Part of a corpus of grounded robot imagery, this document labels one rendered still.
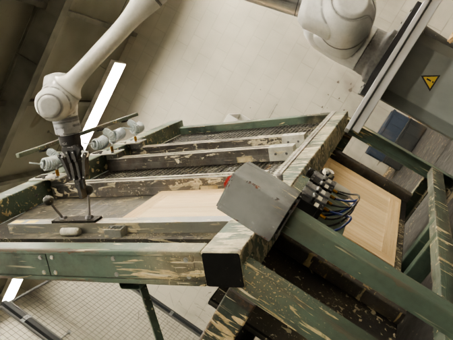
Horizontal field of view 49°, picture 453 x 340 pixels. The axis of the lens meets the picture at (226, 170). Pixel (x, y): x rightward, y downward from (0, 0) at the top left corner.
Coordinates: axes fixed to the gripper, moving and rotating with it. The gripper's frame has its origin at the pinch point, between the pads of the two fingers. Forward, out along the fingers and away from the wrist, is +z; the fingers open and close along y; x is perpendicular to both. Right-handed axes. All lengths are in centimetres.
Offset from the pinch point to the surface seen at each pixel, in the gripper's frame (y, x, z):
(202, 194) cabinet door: 30.9, 34.1, 14.8
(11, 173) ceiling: -412, 364, 82
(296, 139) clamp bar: 53, 113, 12
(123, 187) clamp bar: -10.7, 40.5, 12.4
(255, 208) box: 75, -27, -1
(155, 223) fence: 29.0, -1.9, 13.1
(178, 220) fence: 37.6, -1.0, 12.5
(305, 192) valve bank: 80, 9, 7
